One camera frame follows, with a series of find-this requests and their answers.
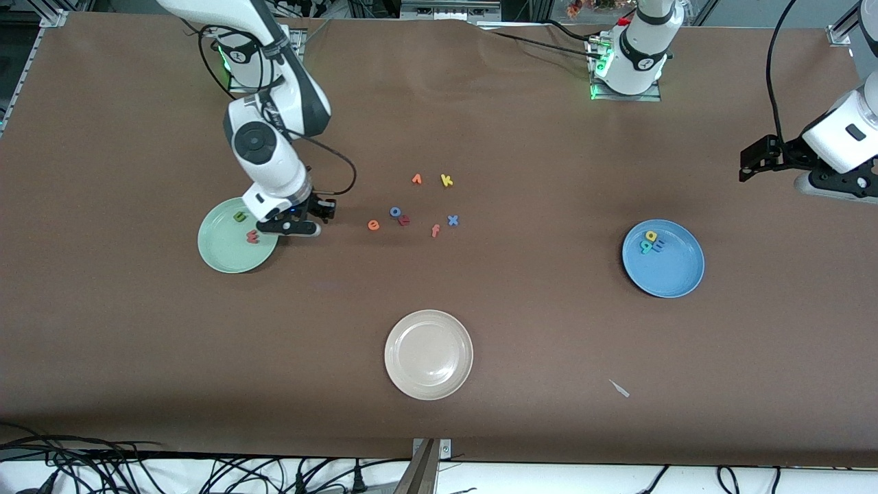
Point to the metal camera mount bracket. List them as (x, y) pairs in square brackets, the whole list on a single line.
[(422, 470)]

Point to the green plate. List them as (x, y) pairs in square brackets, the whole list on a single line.
[(226, 255)]

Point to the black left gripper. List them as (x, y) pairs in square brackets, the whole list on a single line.
[(787, 152)]

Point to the small orange object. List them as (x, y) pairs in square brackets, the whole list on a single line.
[(575, 8)]

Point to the grey box behind table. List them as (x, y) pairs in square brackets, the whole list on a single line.
[(449, 10)]

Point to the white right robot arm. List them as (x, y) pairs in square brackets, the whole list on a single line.
[(274, 165)]

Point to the white paper scrap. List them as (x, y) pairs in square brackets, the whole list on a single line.
[(619, 388)]

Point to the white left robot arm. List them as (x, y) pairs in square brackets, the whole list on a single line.
[(641, 48)]

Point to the beige plate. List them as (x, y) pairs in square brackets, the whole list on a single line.
[(429, 355)]

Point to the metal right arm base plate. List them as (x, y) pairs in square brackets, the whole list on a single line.
[(299, 41)]

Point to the blue plate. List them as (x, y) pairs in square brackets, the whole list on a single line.
[(675, 267)]

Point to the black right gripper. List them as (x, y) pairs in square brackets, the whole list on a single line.
[(312, 204)]

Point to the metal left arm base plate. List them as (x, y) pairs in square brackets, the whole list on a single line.
[(651, 98)]

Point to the aluminium frame rail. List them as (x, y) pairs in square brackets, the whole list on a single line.
[(31, 65), (840, 36)]

